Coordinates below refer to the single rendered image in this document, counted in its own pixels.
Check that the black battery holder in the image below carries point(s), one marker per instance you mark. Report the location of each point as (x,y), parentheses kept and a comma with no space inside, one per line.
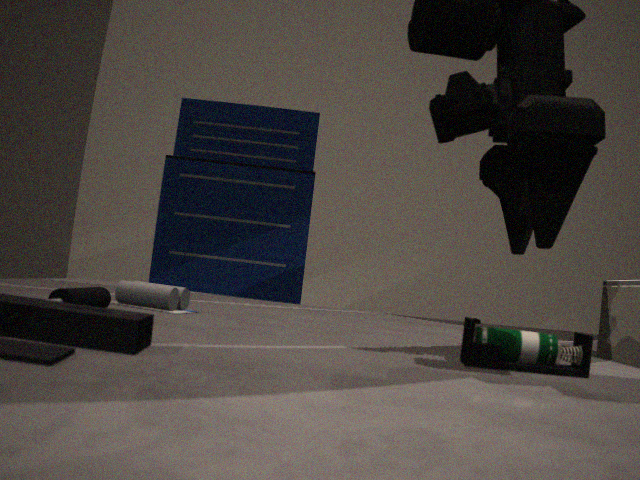
(482,355)

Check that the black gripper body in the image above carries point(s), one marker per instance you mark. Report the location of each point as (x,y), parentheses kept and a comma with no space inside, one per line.
(542,113)

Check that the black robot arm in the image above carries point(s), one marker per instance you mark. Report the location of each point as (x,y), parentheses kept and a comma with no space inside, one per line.
(467,29)

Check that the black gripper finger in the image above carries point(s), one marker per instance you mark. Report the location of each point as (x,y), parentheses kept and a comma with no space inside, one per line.
(514,199)
(554,173)

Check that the green and white battery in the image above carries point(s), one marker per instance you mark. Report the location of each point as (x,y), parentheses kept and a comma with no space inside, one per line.
(520,346)

